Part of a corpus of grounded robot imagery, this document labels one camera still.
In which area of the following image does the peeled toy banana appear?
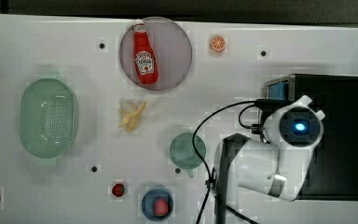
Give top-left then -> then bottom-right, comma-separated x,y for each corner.
118,100 -> 146,133

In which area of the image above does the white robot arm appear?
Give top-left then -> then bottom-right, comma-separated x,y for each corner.
214,95 -> 324,224

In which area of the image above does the pink toy fruit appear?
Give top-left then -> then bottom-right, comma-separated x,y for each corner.
154,197 -> 170,217

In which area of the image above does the blue bowl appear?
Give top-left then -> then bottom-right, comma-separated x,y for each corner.
141,187 -> 174,221

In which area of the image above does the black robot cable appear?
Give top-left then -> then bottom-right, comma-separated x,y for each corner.
191,99 -> 281,224

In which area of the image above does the green colander basket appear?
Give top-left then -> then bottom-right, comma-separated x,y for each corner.
20,78 -> 78,159

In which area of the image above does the green mug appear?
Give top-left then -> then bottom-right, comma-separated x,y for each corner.
170,133 -> 206,178

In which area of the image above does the red strawberry toy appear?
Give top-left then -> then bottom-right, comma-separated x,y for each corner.
112,183 -> 125,197

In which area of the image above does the red ketchup bottle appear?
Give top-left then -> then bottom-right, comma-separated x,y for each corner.
133,20 -> 159,85

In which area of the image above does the grey round plate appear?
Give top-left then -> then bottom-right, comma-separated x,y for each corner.
119,17 -> 192,91

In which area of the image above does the silver black toaster oven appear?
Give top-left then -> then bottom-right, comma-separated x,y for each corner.
264,74 -> 358,201

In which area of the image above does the orange slice toy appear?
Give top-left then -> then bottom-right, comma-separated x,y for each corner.
210,35 -> 226,52

